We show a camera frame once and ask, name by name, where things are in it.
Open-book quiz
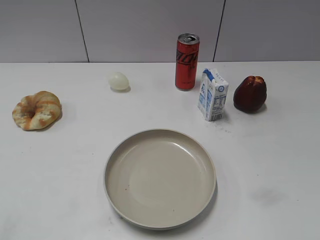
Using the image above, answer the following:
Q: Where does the twisted bread ring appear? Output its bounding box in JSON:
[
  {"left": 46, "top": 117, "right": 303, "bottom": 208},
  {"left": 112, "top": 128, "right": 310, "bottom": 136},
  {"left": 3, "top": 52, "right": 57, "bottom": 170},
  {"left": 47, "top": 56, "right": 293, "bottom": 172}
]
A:
[{"left": 11, "top": 90, "right": 62, "bottom": 131}]

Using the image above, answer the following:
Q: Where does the dark red wax apple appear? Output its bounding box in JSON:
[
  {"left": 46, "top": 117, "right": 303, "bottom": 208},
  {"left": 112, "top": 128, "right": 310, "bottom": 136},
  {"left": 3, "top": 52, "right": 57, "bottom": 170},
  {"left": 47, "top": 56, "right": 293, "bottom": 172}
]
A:
[{"left": 233, "top": 75, "right": 267, "bottom": 113}]

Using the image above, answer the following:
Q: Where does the red soda can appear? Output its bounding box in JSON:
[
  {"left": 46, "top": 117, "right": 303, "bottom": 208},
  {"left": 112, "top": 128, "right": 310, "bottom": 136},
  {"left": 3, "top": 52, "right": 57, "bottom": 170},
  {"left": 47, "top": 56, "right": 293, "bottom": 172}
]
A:
[{"left": 175, "top": 33, "right": 200, "bottom": 91}]

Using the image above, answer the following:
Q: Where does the beige round plate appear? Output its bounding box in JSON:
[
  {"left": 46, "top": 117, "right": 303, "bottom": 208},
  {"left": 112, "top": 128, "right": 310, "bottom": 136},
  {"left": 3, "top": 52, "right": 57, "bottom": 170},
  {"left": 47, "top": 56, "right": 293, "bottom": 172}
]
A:
[{"left": 104, "top": 129, "right": 217, "bottom": 230}]

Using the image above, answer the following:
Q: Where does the white blue milk carton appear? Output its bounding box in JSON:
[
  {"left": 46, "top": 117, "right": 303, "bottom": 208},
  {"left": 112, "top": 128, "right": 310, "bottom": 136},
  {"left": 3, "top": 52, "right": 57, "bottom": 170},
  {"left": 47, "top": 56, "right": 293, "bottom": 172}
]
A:
[{"left": 197, "top": 68, "right": 229, "bottom": 122}]

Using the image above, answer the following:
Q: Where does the white peeled egg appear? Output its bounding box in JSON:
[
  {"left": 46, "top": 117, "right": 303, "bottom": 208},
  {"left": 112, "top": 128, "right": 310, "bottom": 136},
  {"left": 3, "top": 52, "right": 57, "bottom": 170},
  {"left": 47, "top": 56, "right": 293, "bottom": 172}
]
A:
[{"left": 108, "top": 72, "right": 130, "bottom": 91}]

